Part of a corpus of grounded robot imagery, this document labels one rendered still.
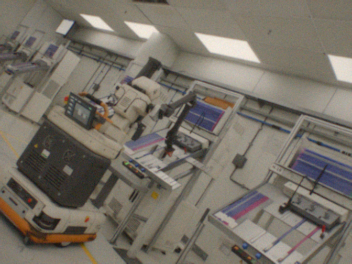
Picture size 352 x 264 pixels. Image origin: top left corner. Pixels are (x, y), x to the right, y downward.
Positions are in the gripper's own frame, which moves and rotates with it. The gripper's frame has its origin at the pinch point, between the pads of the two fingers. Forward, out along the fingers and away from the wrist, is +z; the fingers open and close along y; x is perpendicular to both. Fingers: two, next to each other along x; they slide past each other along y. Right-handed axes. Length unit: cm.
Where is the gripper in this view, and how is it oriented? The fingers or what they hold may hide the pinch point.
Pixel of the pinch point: (169, 155)
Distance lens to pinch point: 318.5
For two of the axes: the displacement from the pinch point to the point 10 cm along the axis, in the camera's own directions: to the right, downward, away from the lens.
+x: -7.9, 2.8, -5.5
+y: -6.1, -3.3, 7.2
